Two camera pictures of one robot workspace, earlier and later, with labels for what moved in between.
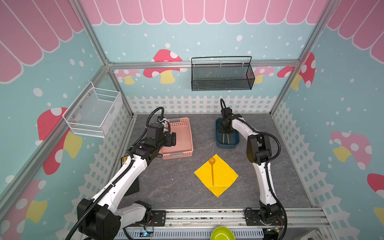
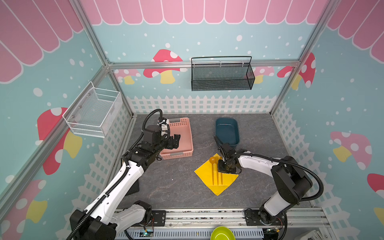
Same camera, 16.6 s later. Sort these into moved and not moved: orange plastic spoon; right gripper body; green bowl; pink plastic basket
Moved: right gripper body
Not moved: green bowl; orange plastic spoon; pink plastic basket
